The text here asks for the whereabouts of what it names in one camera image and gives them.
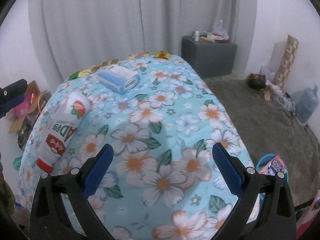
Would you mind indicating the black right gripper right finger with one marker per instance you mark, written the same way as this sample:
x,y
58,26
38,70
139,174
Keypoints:
x,y
264,209

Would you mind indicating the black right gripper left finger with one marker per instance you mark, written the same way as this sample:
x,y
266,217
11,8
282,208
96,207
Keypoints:
x,y
49,219

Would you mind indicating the white AD milk bottle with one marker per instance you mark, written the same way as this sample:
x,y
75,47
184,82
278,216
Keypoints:
x,y
62,127

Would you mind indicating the blue plastic trash basket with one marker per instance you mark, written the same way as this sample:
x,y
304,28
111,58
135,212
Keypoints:
x,y
270,164

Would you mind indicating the cardboard box with pink bag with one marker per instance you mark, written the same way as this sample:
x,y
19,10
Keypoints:
x,y
30,109

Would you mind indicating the white curtain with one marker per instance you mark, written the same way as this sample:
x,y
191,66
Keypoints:
x,y
69,35

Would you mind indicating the blue white carton box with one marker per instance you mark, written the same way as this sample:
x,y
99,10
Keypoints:
x,y
118,79

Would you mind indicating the floral blue tablecloth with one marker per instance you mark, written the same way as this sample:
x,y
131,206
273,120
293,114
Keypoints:
x,y
163,182

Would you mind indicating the blue water jug on floor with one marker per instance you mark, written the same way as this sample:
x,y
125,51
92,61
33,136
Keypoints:
x,y
307,104

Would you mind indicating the dark brown floor box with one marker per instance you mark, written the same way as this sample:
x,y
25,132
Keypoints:
x,y
257,81

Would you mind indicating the patterned cardboard roll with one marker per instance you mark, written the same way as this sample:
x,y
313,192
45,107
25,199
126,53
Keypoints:
x,y
287,61

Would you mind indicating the gold foil wrapper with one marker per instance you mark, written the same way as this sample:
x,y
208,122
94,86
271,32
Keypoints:
x,y
164,55

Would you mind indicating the dark grey cabinet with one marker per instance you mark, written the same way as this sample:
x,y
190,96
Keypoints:
x,y
208,59

